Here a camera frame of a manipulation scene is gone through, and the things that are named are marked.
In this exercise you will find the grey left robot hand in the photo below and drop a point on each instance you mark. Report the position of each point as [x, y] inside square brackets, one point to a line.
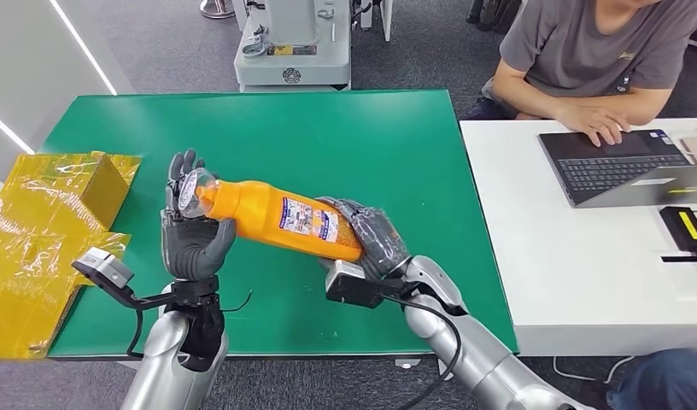
[193, 252]

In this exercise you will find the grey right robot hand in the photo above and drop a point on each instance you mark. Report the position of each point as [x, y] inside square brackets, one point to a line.
[379, 240]

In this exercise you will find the orange detergent bottle clear cap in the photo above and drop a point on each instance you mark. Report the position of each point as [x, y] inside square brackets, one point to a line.
[269, 215]

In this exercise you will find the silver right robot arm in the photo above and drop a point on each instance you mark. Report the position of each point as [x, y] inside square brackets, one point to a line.
[478, 356]

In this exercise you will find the green table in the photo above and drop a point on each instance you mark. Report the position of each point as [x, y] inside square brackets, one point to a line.
[303, 141]

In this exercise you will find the yellow film wrapped box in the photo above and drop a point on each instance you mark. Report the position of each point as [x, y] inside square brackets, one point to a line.
[31, 243]

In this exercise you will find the white column robot machine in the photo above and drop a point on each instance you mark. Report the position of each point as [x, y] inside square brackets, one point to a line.
[292, 56]

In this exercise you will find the white furniture leg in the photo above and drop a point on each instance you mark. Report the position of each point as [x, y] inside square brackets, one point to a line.
[386, 17]

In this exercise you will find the dark grey laptop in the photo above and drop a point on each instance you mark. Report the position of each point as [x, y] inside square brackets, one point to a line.
[609, 168]

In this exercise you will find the chrome round stand base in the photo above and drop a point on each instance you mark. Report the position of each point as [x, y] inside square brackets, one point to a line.
[216, 8]

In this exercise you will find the person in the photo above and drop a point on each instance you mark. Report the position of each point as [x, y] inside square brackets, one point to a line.
[586, 51]

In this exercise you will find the black device yellow label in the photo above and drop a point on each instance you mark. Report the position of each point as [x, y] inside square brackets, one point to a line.
[685, 231]

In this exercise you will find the person's leg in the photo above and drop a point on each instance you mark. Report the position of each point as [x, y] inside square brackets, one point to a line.
[665, 379]

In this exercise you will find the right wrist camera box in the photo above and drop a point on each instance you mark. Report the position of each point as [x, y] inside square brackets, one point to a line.
[351, 286]

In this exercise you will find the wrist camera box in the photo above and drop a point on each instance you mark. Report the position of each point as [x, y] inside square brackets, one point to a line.
[102, 267]
[351, 286]

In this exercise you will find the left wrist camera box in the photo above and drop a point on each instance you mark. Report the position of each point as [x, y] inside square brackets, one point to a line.
[102, 267]

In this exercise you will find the metal table bracket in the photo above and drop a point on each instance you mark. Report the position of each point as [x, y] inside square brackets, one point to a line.
[406, 363]

